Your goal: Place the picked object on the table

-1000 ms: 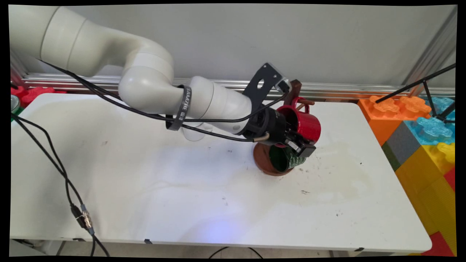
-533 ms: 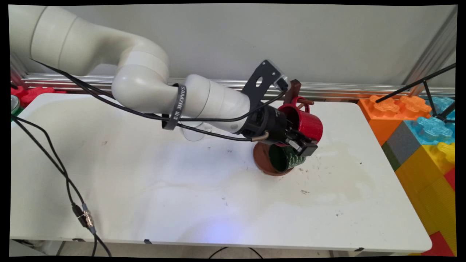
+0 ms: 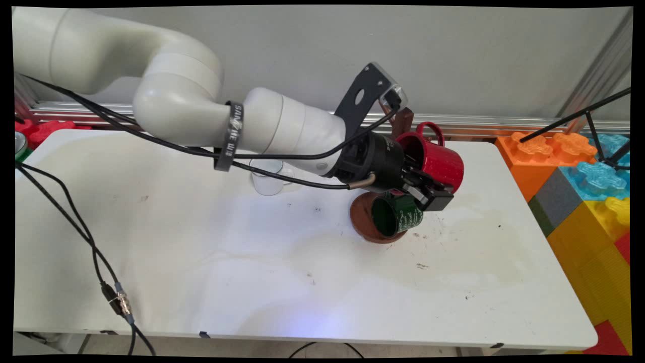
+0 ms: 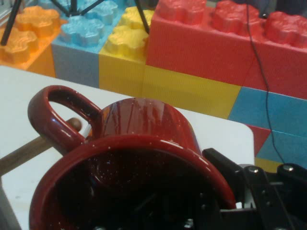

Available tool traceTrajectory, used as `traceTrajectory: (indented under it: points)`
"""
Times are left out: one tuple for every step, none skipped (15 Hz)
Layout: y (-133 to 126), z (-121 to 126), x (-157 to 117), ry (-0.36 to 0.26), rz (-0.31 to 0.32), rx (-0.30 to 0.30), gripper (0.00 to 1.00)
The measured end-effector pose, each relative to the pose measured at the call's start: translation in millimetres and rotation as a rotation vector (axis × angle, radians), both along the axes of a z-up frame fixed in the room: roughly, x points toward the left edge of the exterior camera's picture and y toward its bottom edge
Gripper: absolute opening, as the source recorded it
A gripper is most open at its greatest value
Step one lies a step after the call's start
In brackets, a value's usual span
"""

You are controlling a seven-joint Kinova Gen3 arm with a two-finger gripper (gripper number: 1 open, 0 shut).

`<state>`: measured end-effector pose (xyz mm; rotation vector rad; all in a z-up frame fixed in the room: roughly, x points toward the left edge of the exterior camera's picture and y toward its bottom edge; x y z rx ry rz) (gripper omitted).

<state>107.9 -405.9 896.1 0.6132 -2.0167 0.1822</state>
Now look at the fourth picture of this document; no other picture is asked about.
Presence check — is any thin black hanging cable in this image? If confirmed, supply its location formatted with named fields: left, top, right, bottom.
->
left=245, top=0, right=287, bottom=166

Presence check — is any yellow toy block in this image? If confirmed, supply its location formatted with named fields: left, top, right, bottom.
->
left=142, top=64, right=242, bottom=120
left=98, top=6, right=154, bottom=97

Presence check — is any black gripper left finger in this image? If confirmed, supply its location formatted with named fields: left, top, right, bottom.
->
left=93, top=191, right=222, bottom=230

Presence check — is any light blue toy block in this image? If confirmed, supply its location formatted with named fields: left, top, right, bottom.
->
left=38, top=0, right=136, bottom=89

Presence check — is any wooden mug tree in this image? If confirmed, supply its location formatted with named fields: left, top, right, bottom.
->
left=0, top=117, right=93, bottom=178

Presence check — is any large red toy block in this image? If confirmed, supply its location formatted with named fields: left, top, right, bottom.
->
left=145, top=0, right=307, bottom=101

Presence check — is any red speckled mug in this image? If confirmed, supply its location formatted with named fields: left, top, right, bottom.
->
left=27, top=85, right=237, bottom=230

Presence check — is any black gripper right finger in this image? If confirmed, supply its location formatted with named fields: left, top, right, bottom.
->
left=202, top=148, right=307, bottom=230

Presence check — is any plain blue toy block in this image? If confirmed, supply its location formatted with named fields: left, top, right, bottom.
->
left=227, top=86, right=307, bottom=138

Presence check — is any orange toy block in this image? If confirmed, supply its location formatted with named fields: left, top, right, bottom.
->
left=0, top=5, right=68, bottom=78

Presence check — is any black tripod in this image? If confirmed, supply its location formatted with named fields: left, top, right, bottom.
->
left=0, top=0, right=151, bottom=46

